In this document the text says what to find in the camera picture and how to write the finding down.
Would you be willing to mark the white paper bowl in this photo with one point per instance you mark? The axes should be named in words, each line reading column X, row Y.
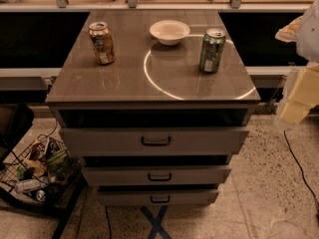
column 169, row 32

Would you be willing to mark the green snack bag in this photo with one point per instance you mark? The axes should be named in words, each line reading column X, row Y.
column 59, row 161

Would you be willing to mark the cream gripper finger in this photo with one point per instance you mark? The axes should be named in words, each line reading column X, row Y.
column 302, row 95

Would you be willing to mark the bottom grey drawer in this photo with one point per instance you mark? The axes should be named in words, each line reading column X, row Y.
column 164, row 197

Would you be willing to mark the small silver can in basket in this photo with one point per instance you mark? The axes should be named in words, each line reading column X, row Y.
column 41, row 195

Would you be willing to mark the orange brown soda can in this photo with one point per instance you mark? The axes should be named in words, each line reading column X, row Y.
column 102, row 40

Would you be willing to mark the black chair left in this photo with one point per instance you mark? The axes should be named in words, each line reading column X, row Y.
column 15, row 121

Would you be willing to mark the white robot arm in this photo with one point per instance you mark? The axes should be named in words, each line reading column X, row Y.
column 304, row 31

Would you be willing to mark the green soda can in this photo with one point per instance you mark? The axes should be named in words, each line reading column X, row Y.
column 212, row 47

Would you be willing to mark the black wire basket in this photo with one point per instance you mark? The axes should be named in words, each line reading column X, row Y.
column 31, row 164

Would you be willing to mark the grey drawer cabinet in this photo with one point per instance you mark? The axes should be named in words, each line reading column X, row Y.
column 151, row 85

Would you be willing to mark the top grey drawer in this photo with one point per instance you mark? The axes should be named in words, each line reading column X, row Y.
column 154, row 141

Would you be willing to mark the middle grey drawer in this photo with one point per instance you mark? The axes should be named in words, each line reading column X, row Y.
column 156, row 175

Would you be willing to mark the clear plastic bottle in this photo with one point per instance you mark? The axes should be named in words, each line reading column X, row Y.
column 30, row 185

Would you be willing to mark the grey drawer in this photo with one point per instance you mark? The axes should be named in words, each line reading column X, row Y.
column 164, row 197
column 156, row 175
column 154, row 141

